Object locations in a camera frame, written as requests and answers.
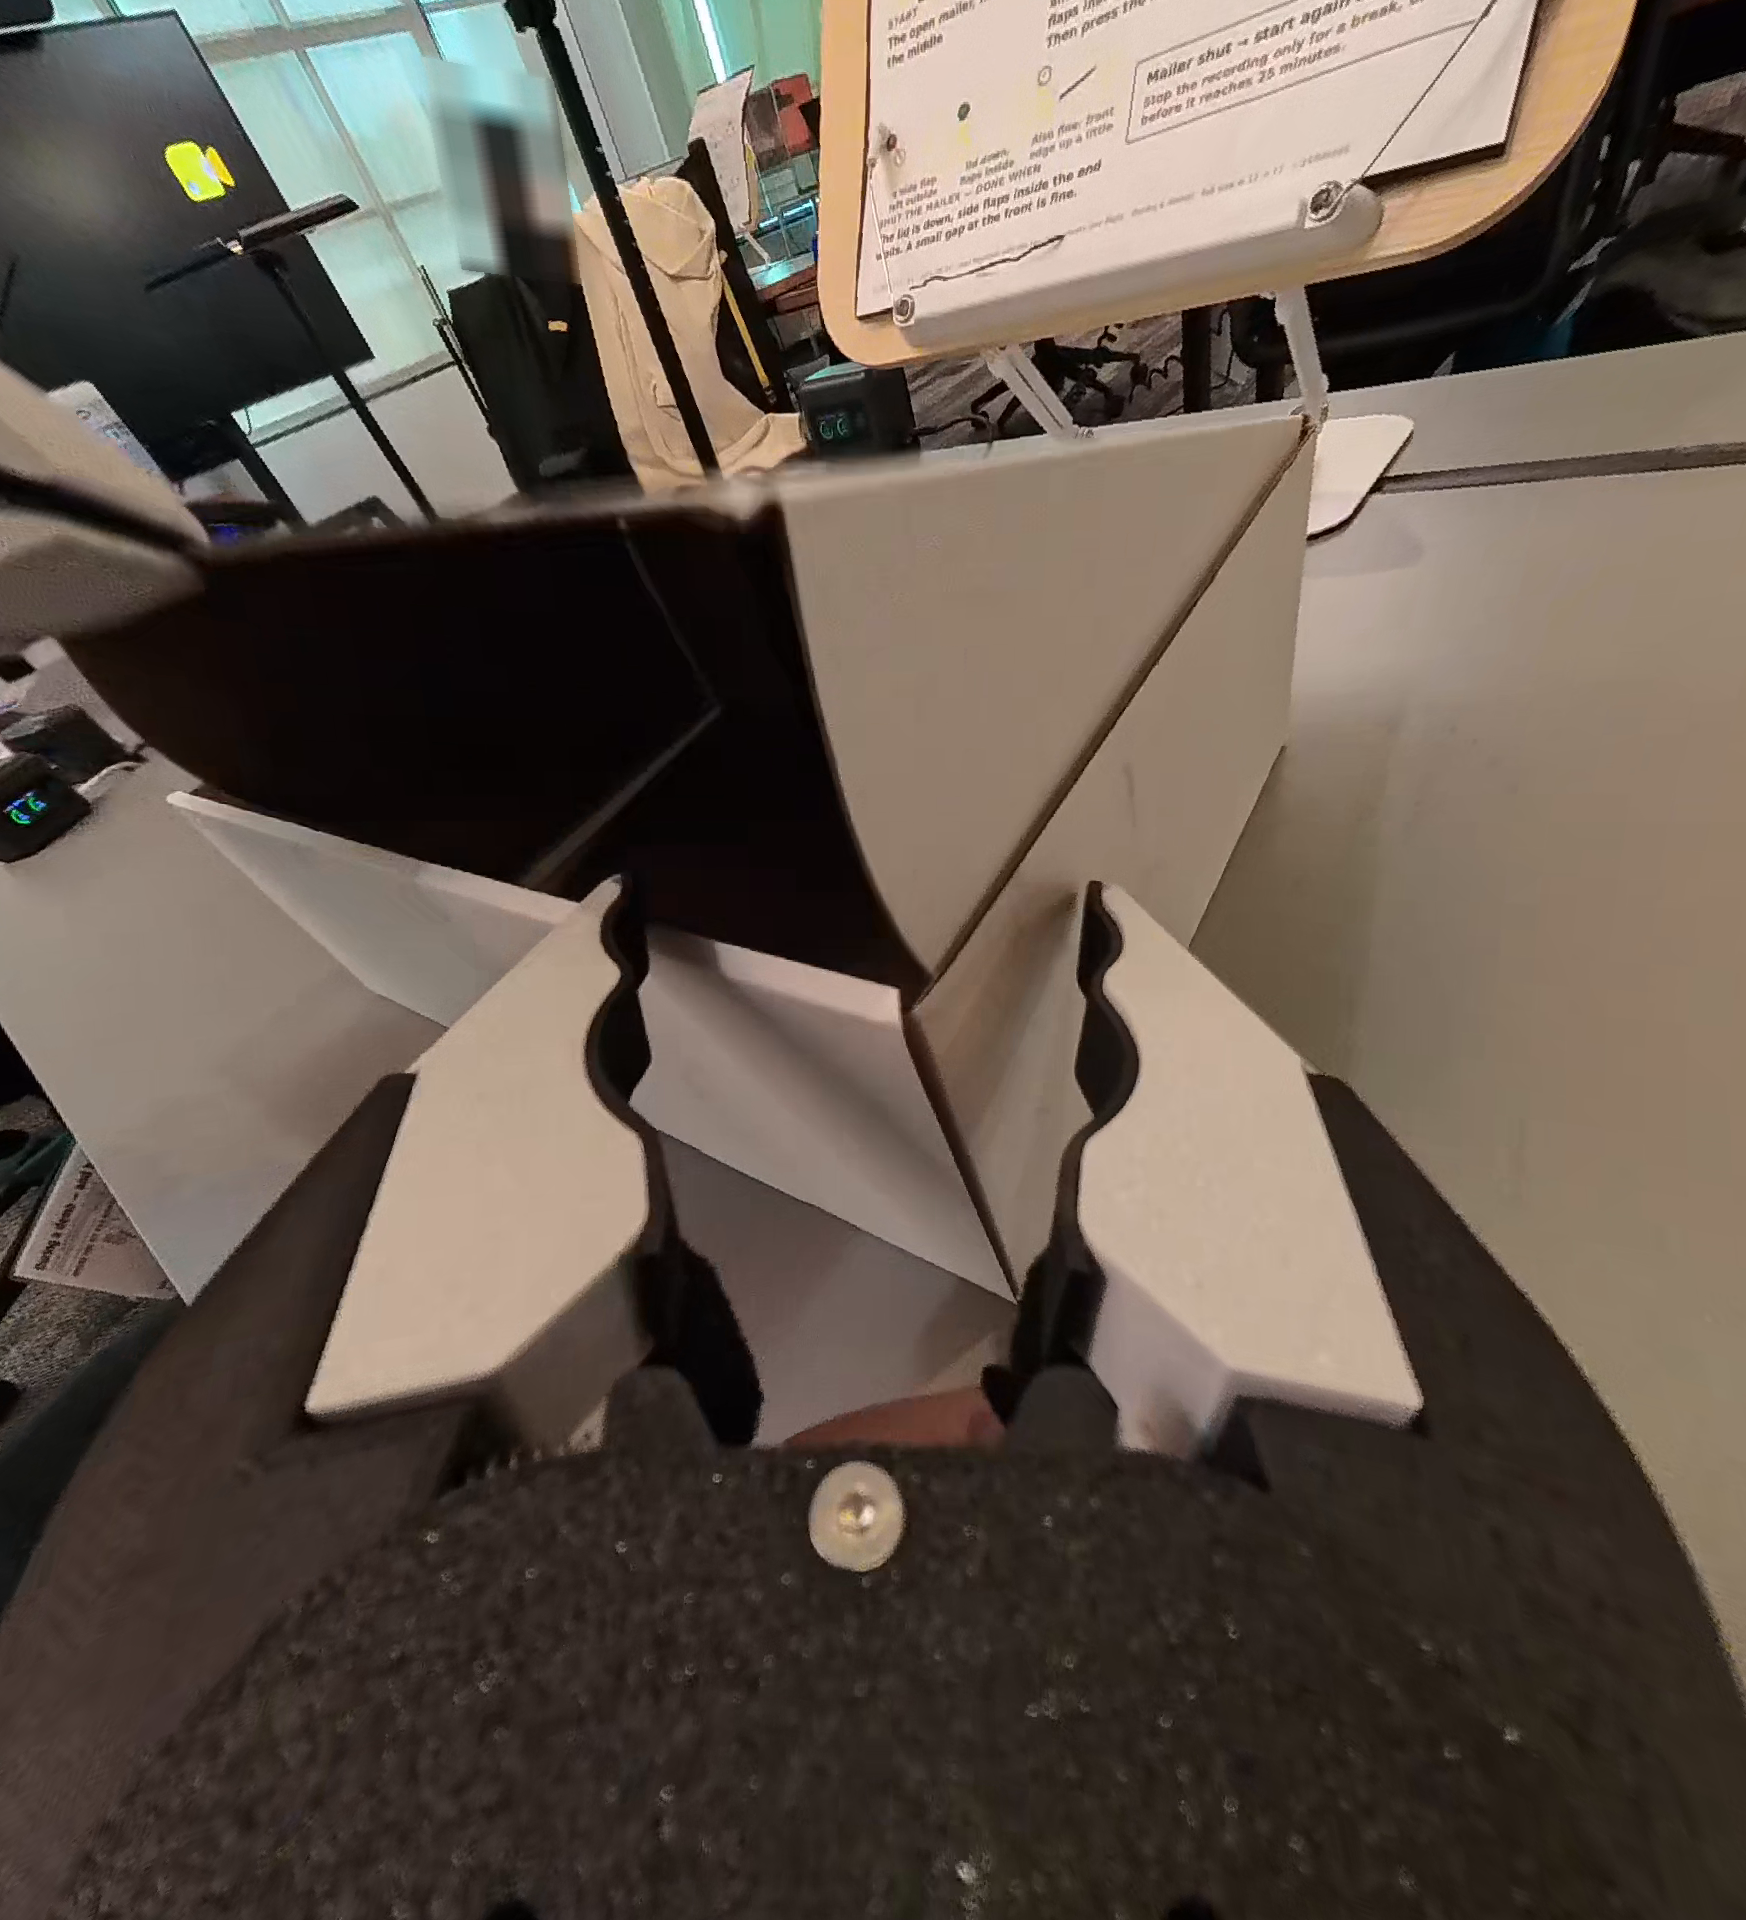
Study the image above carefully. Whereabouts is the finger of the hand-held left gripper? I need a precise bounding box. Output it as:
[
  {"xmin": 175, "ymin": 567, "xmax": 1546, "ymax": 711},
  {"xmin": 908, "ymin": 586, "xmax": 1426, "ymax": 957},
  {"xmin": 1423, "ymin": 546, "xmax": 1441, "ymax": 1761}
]
[
  {"xmin": 0, "ymin": 451, "xmax": 203, "ymax": 658},
  {"xmin": 0, "ymin": 307, "xmax": 210, "ymax": 549}
]

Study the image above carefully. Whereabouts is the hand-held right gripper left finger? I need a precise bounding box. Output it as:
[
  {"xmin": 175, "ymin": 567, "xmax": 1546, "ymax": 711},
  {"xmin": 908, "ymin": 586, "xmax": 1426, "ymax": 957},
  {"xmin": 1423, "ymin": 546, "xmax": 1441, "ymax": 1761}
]
[{"xmin": 306, "ymin": 877, "xmax": 755, "ymax": 1449}]

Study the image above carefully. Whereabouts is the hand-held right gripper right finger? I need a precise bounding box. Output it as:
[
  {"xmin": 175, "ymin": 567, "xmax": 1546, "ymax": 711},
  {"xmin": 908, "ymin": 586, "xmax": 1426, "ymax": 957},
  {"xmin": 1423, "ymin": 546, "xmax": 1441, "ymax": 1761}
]
[{"xmin": 986, "ymin": 882, "xmax": 1425, "ymax": 1463}]

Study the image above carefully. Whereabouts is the white cardboard mailer box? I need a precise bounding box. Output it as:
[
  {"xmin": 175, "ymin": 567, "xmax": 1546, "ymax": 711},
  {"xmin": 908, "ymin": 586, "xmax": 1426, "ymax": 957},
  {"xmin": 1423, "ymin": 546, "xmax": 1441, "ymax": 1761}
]
[{"xmin": 0, "ymin": 412, "xmax": 1320, "ymax": 1352}]

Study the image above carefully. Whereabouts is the black monitor screen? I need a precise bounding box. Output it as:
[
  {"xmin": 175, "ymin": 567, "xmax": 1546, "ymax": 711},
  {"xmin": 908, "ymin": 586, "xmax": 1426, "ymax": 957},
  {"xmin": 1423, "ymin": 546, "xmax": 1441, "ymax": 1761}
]
[{"xmin": 0, "ymin": 0, "xmax": 377, "ymax": 437}]

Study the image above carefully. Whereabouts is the small black device green display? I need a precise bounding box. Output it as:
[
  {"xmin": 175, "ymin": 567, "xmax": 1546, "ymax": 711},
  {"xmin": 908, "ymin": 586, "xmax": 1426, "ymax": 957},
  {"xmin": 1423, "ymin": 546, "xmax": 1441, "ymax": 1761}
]
[
  {"xmin": 799, "ymin": 364, "xmax": 917, "ymax": 452},
  {"xmin": 0, "ymin": 754, "xmax": 95, "ymax": 866}
]

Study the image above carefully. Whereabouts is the printed paper sheet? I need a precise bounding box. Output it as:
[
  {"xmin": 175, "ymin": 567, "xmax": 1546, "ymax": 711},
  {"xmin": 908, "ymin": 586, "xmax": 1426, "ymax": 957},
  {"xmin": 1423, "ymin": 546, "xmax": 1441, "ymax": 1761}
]
[{"xmin": 10, "ymin": 1149, "xmax": 181, "ymax": 1305}]

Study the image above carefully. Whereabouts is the black bag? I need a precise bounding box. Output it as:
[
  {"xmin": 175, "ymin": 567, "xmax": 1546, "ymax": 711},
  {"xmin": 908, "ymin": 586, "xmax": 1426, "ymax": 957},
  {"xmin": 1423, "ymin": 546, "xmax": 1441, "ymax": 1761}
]
[{"xmin": 448, "ymin": 277, "xmax": 627, "ymax": 489}]

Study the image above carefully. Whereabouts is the black tripod pole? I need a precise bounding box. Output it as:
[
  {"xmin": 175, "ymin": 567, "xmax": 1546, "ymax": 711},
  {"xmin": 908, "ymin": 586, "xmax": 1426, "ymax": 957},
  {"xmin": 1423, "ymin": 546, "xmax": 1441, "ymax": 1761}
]
[{"xmin": 505, "ymin": 0, "xmax": 725, "ymax": 483}]

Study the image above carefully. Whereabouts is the beige hoodie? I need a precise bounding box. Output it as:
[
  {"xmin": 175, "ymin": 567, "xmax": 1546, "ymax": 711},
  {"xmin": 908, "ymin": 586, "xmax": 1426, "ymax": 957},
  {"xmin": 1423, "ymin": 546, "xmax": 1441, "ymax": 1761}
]
[{"xmin": 574, "ymin": 174, "xmax": 815, "ymax": 489}]

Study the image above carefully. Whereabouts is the white board stand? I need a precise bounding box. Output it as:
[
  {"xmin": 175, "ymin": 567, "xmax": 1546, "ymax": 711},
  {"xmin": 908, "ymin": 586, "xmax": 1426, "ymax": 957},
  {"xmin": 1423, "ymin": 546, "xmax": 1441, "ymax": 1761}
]
[{"xmin": 986, "ymin": 285, "xmax": 1414, "ymax": 540}]

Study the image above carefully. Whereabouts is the wooden instruction board with paper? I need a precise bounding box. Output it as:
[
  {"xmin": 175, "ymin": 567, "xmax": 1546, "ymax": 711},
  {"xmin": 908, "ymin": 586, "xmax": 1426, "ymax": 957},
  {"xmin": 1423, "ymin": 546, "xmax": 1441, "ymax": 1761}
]
[{"xmin": 817, "ymin": 0, "xmax": 1640, "ymax": 370}]

